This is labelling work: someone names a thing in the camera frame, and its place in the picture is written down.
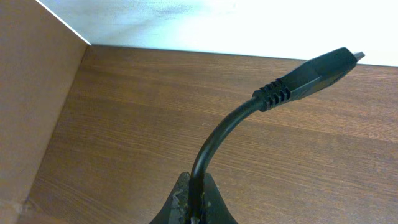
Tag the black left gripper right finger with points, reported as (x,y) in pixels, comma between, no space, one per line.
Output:
(214,208)

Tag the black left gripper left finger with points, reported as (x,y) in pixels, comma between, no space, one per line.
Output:
(175,209)

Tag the wooden side panel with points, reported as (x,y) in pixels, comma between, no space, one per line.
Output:
(39,59)

